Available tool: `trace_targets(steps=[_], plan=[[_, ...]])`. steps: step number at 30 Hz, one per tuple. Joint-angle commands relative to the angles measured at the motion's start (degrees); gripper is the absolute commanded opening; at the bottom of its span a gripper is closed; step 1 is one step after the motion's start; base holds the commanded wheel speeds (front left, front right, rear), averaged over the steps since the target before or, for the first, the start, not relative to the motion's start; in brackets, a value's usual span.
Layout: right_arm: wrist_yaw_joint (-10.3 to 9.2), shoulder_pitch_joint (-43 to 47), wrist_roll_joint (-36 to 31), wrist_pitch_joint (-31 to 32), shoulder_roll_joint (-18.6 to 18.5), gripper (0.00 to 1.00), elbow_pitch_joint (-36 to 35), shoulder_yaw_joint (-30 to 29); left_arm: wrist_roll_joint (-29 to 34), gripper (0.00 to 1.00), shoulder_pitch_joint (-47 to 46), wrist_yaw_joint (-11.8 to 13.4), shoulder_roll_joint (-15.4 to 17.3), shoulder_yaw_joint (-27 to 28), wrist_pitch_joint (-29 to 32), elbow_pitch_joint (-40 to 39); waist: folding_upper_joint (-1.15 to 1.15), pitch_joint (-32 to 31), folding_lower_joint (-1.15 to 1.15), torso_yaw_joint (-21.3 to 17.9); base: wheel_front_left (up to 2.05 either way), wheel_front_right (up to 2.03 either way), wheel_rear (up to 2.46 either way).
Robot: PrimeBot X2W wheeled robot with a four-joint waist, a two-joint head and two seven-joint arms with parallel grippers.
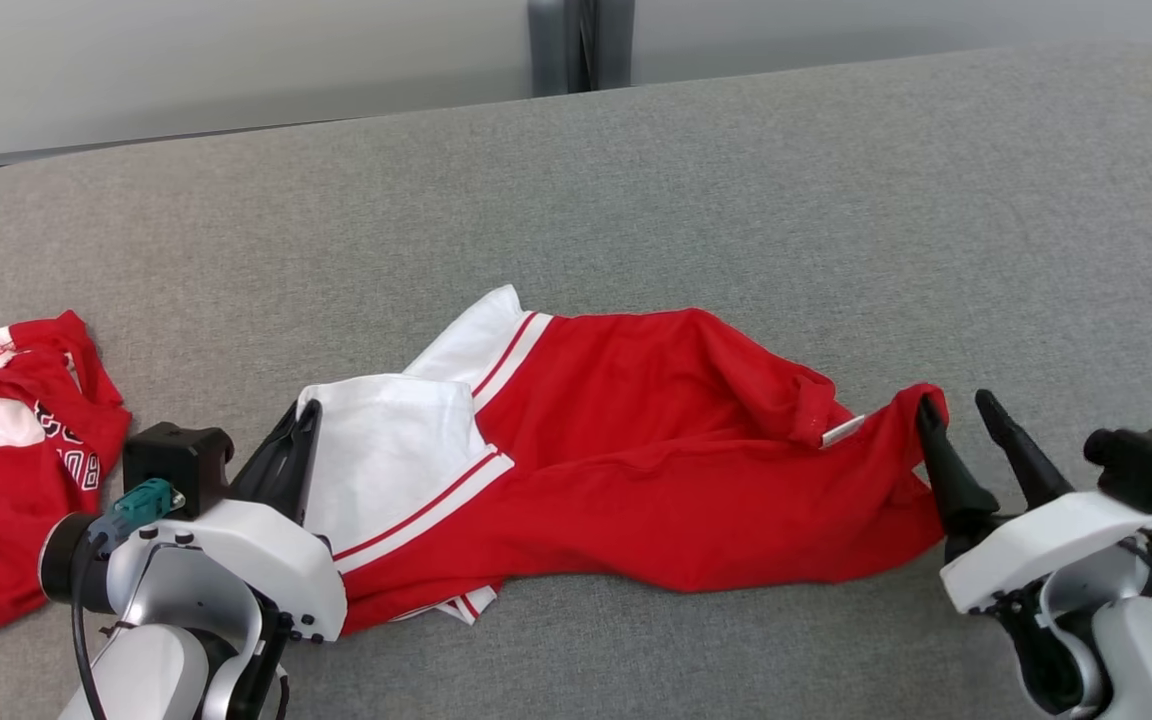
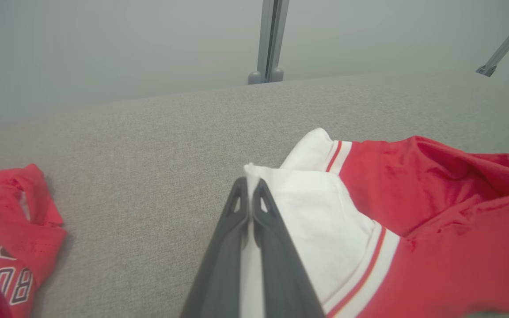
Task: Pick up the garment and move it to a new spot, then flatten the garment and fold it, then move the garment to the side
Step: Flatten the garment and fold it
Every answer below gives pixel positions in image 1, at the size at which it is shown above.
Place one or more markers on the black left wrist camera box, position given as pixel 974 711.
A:
pixel 171 460

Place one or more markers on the grey double partition post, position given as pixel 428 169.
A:
pixel 551 45

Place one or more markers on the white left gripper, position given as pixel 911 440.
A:
pixel 276 555

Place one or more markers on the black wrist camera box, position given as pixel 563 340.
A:
pixel 1141 465
pixel 171 460

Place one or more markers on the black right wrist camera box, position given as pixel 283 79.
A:
pixel 1141 465

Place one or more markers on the red shirt white striped sleeves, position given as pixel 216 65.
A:
pixel 656 450

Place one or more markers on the teal left camera connector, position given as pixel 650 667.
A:
pixel 141 503

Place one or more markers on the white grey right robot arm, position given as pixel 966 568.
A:
pixel 1136 650

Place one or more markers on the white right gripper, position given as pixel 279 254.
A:
pixel 1056 540

